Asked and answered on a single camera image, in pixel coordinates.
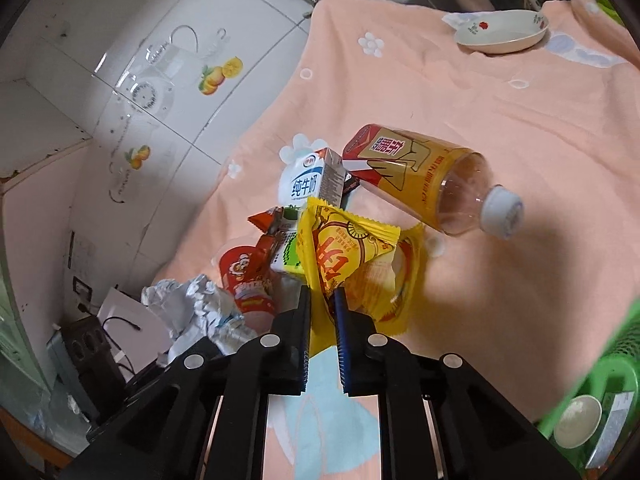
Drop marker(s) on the small black carton box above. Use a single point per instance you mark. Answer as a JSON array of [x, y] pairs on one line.
[[351, 183]]

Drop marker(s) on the white and blue milk carton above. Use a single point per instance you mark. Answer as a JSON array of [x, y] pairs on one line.
[[305, 180]]

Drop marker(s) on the white flat box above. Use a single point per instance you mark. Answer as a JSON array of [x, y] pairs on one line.
[[145, 335]]

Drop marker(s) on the cream plate with flower print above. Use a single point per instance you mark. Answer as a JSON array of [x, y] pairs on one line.
[[500, 35]]

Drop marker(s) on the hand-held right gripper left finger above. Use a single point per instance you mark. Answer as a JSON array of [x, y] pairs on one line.
[[302, 345]]

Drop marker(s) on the silver foil packet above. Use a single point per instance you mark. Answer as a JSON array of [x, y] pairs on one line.
[[612, 425]]

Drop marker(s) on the red snack cup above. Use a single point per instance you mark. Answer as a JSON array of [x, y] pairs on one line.
[[240, 270]]

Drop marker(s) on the peach flower print blanket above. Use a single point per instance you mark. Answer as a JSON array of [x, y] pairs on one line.
[[500, 125]]

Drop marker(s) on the orange snack wrapper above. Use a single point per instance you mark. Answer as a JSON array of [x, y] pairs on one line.
[[265, 220]]

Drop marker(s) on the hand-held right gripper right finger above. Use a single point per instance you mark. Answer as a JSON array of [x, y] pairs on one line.
[[343, 345]]

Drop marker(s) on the plastic bottle with yellow label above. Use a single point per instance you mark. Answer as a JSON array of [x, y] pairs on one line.
[[415, 170]]

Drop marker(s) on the black speaker box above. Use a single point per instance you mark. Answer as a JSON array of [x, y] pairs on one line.
[[90, 355]]

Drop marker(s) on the crumpled white paper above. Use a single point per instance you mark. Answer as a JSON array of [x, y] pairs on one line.
[[195, 305]]

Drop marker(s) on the white round plastic lid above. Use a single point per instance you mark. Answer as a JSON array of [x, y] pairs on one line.
[[577, 422]]

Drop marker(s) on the green plastic basket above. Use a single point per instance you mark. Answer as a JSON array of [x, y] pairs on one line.
[[620, 355]]

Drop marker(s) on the yellow snack wrapper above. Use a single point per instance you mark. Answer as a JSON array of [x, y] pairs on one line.
[[350, 255]]

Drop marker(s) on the green and white drink carton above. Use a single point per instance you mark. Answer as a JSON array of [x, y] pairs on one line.
[[287, 255]]

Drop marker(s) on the wall socket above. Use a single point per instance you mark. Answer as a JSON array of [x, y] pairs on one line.
[[82, 292]]

